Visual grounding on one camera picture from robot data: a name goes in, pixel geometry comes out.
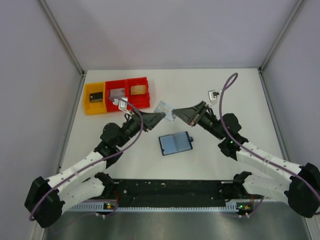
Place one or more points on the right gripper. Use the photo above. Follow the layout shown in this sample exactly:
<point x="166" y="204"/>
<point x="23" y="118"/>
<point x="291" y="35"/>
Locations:
<point x="199" y="114"/>

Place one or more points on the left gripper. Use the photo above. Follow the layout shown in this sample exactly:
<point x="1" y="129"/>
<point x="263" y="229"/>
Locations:
<point x="144" y="120"/>

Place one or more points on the silver credit card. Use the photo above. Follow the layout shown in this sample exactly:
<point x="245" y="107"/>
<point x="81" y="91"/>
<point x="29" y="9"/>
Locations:
<point x="163" y="107"/>

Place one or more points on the blue leather card holder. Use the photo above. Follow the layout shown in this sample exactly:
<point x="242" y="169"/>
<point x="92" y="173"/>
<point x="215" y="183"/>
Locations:
<point x="175" y="143"/>

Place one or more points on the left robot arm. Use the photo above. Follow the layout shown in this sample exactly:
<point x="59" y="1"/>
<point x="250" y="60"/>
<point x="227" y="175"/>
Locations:
<point x="48" y="198"/>

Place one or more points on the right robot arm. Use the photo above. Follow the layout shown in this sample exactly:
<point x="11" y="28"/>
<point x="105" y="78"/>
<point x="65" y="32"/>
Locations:
<point x="293" y="184"/>

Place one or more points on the gold card in bin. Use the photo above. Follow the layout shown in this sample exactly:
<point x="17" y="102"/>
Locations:
<point x="138" y="90"/>

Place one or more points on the silver card in bin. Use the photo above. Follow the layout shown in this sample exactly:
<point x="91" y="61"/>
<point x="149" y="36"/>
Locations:
<point x="117" y="92"/>

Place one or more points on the black card in bin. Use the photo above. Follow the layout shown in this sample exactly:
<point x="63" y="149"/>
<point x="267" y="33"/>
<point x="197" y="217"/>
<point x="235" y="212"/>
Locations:
<point x="96" y="97"/>

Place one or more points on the right red plastic bin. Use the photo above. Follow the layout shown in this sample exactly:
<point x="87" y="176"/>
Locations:
<point x="139" y="101"/>

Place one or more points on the red plastic bin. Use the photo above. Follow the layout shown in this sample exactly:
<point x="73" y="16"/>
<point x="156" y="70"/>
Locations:
<point x="139" y="101"/>
<point x="110" y="107"/>

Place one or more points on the middle red plastic bin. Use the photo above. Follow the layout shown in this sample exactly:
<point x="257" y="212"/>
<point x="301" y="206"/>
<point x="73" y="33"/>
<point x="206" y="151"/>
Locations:
<point x="110" y="107"/>

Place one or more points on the yellow plastic bin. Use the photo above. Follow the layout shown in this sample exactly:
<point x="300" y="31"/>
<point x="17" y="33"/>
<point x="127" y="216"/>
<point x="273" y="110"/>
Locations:
<point x="93" y="108"/>

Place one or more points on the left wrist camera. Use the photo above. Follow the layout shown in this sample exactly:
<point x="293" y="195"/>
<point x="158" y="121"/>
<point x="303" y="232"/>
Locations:
<point x="122" y="104"/>

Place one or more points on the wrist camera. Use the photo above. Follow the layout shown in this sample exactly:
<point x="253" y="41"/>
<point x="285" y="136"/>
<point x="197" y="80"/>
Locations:
<point x="122" y="104"/>
<point x="214" y="96"/>

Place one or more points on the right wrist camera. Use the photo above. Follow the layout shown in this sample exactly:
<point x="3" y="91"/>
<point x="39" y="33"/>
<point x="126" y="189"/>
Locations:
<point x="214" y="96"/>

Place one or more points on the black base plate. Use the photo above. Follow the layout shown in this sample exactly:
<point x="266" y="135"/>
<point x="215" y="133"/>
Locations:
<point x="129" y="200"/>

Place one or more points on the white slotted cable duct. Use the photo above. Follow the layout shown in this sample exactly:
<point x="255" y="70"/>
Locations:
<point x="104" y="207"/>

